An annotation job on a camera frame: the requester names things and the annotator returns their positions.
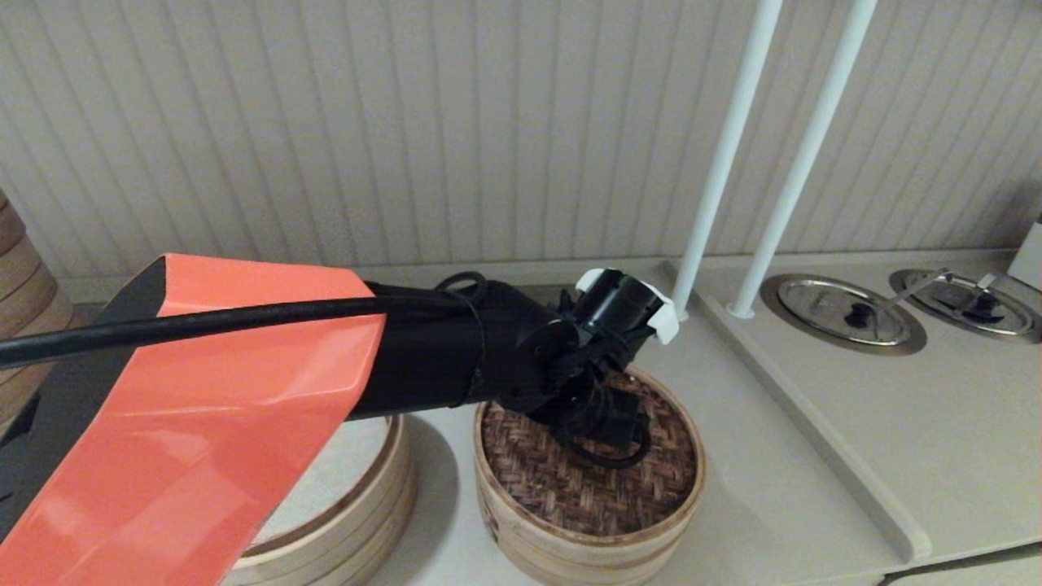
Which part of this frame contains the white box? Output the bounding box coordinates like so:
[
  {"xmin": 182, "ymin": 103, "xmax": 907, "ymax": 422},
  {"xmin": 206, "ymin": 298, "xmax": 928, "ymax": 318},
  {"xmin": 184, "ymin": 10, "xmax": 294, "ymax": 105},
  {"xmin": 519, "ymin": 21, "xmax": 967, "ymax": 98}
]
[{"xmin": 1007, "ymin": 215, "xmax": 1042, "ymax": 294}]

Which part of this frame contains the tall bamboo steamer stack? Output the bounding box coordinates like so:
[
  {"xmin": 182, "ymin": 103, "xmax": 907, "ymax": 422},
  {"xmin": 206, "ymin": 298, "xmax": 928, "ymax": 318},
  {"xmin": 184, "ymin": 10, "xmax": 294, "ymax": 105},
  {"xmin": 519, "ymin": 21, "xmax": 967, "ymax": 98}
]
[{"xmin": 0, "ymin": 190, "xmax": 63, "ymax": 426}]

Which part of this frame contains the woven bamboo steamer lid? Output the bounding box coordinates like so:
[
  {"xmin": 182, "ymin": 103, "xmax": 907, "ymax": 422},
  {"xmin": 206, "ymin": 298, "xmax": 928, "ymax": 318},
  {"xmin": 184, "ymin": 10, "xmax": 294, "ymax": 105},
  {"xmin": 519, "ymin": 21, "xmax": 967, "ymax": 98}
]
[{"xmin": 474, "ymin": 365, "xmax": 707, "ymax": 564}]

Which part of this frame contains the single bamboo steamer basket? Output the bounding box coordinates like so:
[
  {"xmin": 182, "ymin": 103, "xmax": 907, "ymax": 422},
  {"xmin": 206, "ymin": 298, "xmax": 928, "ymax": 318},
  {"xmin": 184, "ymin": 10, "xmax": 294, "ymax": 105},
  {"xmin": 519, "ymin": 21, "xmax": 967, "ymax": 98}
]
[{"xmin": 479, "ymin": 492, "xmax": 699, "ymax": 586}]

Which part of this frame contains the white steamer cloth liner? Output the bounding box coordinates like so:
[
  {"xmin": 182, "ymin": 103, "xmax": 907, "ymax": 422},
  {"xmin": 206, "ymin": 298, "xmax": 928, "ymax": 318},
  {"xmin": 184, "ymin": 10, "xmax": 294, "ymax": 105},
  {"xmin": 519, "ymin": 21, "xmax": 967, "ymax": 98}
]
[{"xmin": 254, "ymin": 417, "xmax": 391, "ymax": 549}]

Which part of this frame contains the white metal pole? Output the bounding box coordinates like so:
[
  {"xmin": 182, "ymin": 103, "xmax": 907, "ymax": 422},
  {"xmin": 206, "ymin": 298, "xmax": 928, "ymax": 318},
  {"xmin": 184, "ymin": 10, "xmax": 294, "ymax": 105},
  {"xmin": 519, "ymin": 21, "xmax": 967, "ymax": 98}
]
[
  {"xmin": 660, "ymin": 0, "xmax": 783, "ymax": 324},
  {"xmin": 725, "ymin": 0, "xmax": 879, "ymax": 321}
]

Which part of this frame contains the thin black looped cable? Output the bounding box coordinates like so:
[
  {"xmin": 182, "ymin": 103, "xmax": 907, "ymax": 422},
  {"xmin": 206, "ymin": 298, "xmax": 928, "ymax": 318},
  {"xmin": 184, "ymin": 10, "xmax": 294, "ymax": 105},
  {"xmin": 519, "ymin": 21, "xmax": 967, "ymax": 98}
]
[{"xmin": 557, "ymin": 405, "xmax": 653, "ymax": 471}]

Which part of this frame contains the right round steel pot lid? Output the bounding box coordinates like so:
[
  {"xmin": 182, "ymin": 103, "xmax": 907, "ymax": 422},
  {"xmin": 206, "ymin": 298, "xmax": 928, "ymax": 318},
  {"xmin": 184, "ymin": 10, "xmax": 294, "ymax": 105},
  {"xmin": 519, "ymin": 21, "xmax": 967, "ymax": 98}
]
[{"xmin": 888, "ymin": 269, "xmax": 1042, "ymax": 346}]

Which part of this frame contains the large bamboo steamer with cloth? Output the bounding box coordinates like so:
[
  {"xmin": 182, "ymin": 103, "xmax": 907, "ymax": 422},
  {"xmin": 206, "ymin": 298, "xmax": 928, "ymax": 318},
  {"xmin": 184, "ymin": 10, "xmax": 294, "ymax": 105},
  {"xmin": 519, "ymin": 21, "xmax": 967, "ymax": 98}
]
[{"xmin": 220, "ymin": 413, "xmax": 419, "ymax": 586}]

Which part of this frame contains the black white wrist camera mount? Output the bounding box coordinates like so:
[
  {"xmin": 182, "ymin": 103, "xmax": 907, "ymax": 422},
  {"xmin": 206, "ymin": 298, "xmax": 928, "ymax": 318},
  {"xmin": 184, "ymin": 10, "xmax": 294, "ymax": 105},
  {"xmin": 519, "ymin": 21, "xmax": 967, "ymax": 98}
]
[{"xmin": 574, "ymin": 268, "xmax": 680, "ymax": 345}]

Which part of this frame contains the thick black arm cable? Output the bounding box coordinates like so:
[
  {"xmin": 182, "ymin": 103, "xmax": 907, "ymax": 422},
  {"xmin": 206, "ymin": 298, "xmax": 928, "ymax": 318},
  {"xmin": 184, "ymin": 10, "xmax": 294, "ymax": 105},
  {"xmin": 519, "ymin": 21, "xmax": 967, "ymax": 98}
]
[{"xmin": 0, "ymin": 272, "xmax": 490, "ymax": 372}]

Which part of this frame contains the left round steel pot lid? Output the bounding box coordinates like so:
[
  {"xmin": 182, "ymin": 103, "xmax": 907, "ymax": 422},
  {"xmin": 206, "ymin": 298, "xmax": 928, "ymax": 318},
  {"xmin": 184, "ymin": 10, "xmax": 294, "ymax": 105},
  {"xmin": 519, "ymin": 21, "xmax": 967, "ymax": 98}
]
[{"xmin": 759, "ymin": 274, "xmax": 928, "ymax": 358}]

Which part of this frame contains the round steel pot lid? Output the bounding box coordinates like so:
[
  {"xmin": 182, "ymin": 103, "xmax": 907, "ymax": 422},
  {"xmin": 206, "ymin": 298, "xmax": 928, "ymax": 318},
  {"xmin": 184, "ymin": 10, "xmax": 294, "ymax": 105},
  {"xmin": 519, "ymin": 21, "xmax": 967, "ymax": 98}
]
[
  {"xmin": 759, "ymin": 274, "xmax": 928, "ymax": 358},
  {"xmin": 777, "ymin": 280, "xmax": 912, "ymax": 348},
  {"xmin": 904, "ymin": 273, "xmax": 1035, "ymax": 338},
  {"xmin": 888, "ymin": 269, "xmax": 1042, "ymax": 346}
]

